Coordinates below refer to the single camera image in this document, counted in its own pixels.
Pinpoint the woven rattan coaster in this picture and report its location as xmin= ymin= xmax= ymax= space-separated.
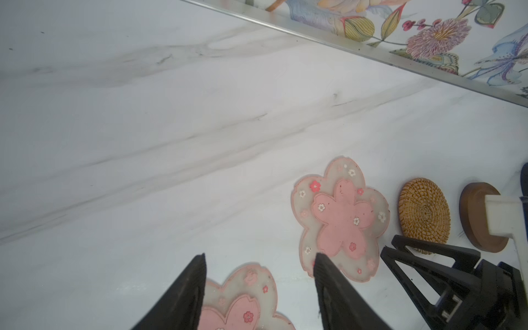
xmin=398 ymin=178 xmax=451 ymax=244

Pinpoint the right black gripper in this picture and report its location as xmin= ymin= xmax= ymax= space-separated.
xmin=381 ymin=235 xmax=527 ymax=329

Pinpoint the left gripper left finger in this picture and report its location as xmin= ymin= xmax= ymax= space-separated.
xmin=132 ymin=254 xmax=207 ymax=330

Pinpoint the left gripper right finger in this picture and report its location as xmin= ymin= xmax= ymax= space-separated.
xmin=313 ymin=253 xmax=390 ymax=330

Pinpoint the brown wooden coaster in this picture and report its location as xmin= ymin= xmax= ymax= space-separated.
xmin=459 ymin=182 xmax=508 ymax=253

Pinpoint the pink flower coaster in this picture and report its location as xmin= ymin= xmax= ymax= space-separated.
xmin=198 ymin=263 xmax=295 ymax=330
xmin=291 ymin=157 xmax=391 ymax=283

